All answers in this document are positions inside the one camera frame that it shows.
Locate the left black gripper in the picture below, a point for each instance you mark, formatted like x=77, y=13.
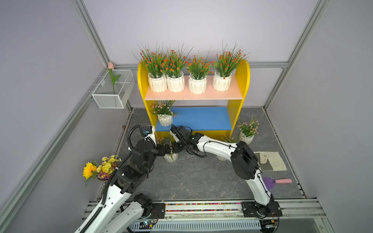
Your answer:
x=161, y=151

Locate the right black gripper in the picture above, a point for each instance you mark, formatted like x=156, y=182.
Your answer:
x=176, y=149

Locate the pink flower pot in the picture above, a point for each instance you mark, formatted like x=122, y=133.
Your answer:
x=248, y=130
x=170, y=155
x=227, y=139
x=164, y=112

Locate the orange flower pot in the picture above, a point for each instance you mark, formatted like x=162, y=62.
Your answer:
x=173, y=63
x=153, y=61
x=227, y=62
x=199, y=68

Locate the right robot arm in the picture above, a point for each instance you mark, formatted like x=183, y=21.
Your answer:
x=244, y=162

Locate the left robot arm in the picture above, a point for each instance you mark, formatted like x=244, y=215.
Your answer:
x=121, y=185

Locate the yellow rack with coloured shelves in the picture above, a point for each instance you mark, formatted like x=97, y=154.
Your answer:
x=212, y=121

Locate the sunflower bouquet in basket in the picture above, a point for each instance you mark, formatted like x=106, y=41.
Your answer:
x=103, y=172

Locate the white grey work glove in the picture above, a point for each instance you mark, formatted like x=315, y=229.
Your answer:
x=270, y=161

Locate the pink artificial tulip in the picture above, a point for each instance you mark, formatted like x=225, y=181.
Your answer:
x=113, y=77

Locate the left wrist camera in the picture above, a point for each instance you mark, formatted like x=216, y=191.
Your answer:
x=149, y=134

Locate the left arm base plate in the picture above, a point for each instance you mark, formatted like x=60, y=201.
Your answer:
x=154, y=211

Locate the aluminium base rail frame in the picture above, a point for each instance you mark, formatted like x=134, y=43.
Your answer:
x=227, y=216

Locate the white wire wall basket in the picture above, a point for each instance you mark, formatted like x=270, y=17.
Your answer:
x=103, y=92

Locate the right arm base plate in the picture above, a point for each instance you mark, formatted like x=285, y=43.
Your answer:
x=253, y=209

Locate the purple trowel pink handle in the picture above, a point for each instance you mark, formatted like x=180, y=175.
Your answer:
x=270, y=183

